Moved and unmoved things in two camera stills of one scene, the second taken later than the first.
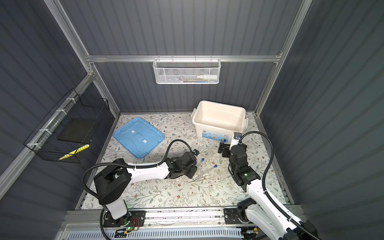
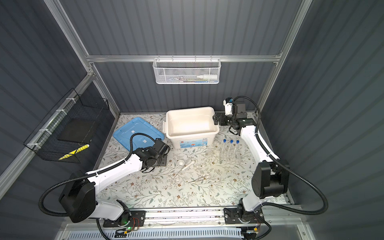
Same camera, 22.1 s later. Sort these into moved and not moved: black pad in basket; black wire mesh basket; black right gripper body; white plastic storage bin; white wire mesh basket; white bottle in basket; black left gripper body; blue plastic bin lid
Moved: black right gripper body; white plastic storage bin; black left gripper body
Not moved: blue plastic bin lid; white wire mesh basket; black wire mesh basket; black pad in basket; white bottle in basket
